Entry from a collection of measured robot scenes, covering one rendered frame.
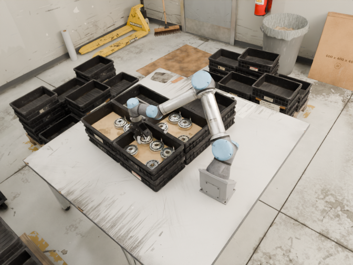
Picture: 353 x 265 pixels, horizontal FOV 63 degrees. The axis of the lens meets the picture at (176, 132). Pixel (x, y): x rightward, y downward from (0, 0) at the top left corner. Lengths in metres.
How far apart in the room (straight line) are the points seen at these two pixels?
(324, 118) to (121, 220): 2.66
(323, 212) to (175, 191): 1.42
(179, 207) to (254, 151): 0.71
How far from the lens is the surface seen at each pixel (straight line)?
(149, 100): 2.48
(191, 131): 2.14
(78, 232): 2.81
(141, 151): 2.04
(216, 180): 1.76
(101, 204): 2.01
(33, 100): 3.57
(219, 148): 1.63
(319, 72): 4.34
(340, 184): 3.11
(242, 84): 3.42
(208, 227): 1.81
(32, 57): 5.07
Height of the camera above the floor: 2.29
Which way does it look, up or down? 43 degrees down
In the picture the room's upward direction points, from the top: 6 degrees counter-clockwise
